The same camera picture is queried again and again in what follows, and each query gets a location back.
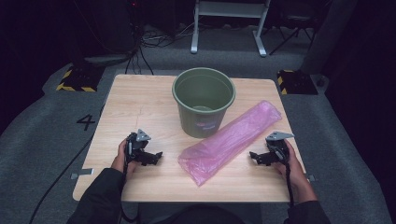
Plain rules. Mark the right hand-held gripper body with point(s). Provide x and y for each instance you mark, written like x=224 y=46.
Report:
x=277 y=146

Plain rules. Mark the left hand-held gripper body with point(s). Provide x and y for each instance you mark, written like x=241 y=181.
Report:
x=137 y=144

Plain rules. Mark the pink plastic bag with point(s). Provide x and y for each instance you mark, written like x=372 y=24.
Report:
x=227 y=143

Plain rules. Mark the green plastic bucket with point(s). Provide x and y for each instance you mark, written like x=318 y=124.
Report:
x=202 y=102

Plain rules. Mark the person's left hand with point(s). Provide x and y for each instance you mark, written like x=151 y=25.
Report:
x=120 y=161

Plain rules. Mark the person's right hand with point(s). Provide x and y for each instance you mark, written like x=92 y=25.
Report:
x=295 y=171

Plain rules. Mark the small grey tape piece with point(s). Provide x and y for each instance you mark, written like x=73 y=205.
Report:
x=311 y=178

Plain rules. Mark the grey tape strip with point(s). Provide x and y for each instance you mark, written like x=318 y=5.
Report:
x=82 y=173

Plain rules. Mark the person's lap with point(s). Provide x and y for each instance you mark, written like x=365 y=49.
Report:
x=199 y=216

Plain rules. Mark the black tripod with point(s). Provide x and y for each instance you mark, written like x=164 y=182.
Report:
x=295 y=29

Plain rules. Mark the white metal stand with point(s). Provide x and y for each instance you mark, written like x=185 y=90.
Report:
x=229 y=9

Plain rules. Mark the yellow black striped base plate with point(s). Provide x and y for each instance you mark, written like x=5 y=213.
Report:
x=297 y=82
x=79 y=79

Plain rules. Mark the grey post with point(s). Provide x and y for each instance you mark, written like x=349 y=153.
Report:
x=327 y=37

